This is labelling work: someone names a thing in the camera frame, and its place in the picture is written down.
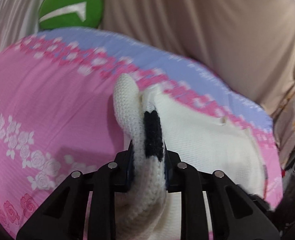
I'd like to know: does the silver grey curtain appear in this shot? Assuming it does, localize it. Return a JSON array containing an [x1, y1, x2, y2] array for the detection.
[[0, 0, 44, 52]]

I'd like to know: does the white knit sweater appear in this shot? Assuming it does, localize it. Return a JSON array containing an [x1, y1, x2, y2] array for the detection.
[[113, 74, 267, 239]]

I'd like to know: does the green pillow with white mark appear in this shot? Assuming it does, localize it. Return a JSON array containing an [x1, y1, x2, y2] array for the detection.
[[39, 0, 104, 30]]

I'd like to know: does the pink floral bed sheet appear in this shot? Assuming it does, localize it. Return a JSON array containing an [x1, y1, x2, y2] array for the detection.
[[0, 28, 283, 237]]

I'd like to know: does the beige curtain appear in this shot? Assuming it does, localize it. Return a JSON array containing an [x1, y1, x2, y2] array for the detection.
[[103, 0, 295, 113]]

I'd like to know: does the floral beige quilt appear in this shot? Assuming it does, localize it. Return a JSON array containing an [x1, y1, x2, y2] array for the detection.
[[272, 82, 295, 170]]

